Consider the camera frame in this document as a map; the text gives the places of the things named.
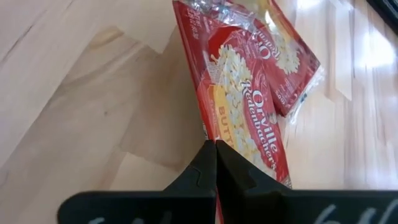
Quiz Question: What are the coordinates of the black aluminium table frame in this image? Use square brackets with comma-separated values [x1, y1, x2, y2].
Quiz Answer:
[366, 0, 398, 35]

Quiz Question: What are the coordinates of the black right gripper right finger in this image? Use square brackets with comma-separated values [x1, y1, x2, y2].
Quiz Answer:
[216, 139, 398, 224]

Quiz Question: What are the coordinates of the red popcorn bag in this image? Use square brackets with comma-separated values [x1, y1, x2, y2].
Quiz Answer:
[229, 0, 326, 126]
[172, 0, 294, 224]

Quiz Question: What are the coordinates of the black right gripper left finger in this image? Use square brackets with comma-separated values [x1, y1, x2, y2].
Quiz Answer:
[57, 139, 217, 224]

